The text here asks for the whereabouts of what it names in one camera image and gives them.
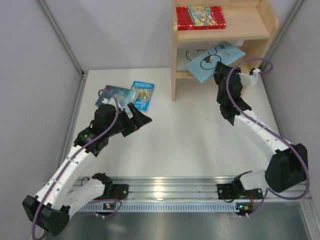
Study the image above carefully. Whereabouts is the light blue Gatsby book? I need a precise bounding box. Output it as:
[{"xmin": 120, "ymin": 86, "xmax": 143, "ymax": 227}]
[{"xmin": 186, "ymin": 41, "xmax": 246, "ymax": 83}]

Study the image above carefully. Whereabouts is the pale green Great Gatsby book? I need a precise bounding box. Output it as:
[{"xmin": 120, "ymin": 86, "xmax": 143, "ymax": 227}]
[{"xmin": 176, "ymin": 48, "xmax": 206, "ymax": 72}]

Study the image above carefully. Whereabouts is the red illustrated book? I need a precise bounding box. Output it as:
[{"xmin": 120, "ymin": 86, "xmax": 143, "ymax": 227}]
[{"xmin": 175, "ymin": 6, "xmax": 227, "ymax": 31}]

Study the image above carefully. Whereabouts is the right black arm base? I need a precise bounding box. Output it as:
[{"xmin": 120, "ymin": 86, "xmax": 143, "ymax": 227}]
[{"xmin": 216, "ymin": 182, "xmax": 264, "ymax": 203}]

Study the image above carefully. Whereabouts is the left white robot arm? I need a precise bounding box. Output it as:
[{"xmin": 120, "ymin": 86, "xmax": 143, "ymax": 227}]
[{"xmin": 22, "ymin": 102, "xmax": 152, "ymax": 236}]

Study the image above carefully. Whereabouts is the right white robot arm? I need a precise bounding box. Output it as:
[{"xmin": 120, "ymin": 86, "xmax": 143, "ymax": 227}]
[{"xmin": 213, "ymin": 61, "xmax": 310, "ymax": 199}]

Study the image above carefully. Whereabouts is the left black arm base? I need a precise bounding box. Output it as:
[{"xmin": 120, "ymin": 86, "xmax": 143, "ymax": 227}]
[{"xmin": 106, "ymin": 184, "xmax": 129, "ymax": 200}]

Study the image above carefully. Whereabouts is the dark blue ocean book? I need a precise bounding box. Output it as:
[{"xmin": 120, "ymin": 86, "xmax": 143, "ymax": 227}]
[{"xmin": 95, "ymin": 85, "xmax": 139, "ymax": 115}]

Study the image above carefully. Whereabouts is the bright blue illustrated book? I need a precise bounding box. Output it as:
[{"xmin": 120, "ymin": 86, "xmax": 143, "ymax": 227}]
[{"xmin": 131, "ymin": 81, "xmax": 155, "ymax": 112}]

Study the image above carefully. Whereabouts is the wooden two-tier shelf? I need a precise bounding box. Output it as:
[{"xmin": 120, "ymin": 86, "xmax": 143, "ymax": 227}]
[{"xmin": 171, "ymin": 0, "xmax": 279, "ymax": 101}]

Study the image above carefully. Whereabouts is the left aluminium frame post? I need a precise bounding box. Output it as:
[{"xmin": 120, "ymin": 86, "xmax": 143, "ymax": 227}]
[{"xmin": 36, "ymin": 0, "xmax": 87, "ymax": 166}]

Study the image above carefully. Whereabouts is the aluminium frame post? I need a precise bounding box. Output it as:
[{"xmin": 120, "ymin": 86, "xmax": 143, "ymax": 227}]
[
  {"xmin": 262, "ymin": 0, "xmax": 313, "ymax": 147},
  {"xmin": 36, "ymin": 0, "xmax": 87, "ymax": 166}
]

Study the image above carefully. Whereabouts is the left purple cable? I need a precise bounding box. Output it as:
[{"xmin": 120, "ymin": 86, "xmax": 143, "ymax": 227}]
[{"xmin": 31, "ymin": 88, "xmax": 123, "ymax": 240}]

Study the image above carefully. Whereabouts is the purple cable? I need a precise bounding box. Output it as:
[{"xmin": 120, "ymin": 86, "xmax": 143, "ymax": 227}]
[
  {"xmin": 225, "ymin": 57, "xmax": 311, "ymax": 218},
  {"xmin": 31, "ymin": 88, "xmax": 123, "ymax": 240}
]

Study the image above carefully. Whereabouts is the right aluminium frame post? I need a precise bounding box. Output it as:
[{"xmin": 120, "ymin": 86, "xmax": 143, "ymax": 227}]
[{"xmin": 262, "ymin": 0, "xmax": 313, "ymax": 147}]

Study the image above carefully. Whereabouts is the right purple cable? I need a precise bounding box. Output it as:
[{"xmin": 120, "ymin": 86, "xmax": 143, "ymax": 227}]
[{"xmin": 225, "ymin": 57, "xmax": 311, "ymax": 218}]

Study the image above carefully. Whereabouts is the aluminium mounting rail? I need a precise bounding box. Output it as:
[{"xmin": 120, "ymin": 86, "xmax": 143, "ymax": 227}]
[{"xmin": 72, "ymin": 176, "xmax": 312, "ymax": 201}]

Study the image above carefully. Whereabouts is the slotted grey cable duct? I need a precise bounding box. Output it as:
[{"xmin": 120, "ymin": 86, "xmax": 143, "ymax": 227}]
[{"xmin": 79, "ymin": 201, "xmax": 252, "ymax": 213}]

